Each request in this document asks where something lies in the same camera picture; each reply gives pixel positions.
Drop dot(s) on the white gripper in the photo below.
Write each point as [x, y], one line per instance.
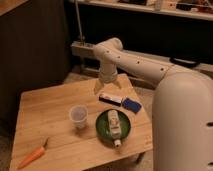
[107, 74]

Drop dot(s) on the white sauce bottle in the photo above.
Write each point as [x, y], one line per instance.
[114, 127]

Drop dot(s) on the green ceramic bowl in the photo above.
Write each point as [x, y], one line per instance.
[102, 126]

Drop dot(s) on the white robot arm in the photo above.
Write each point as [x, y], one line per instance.
[182, 107]

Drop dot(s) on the long grey case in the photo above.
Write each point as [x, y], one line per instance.
[141, 65]

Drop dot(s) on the clear plastic cup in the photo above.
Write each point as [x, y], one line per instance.
[78, 115]

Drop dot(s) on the metal pole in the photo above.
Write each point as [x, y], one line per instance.
[81, 37]

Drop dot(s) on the wooden table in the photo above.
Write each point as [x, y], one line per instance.
[44, 114]

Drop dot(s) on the orange carrot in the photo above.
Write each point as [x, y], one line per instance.
[37, 153]

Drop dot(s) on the cluttered shelf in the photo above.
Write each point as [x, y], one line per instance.
[156, 7]

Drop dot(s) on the black case handle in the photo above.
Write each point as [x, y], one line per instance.
[184, 64]

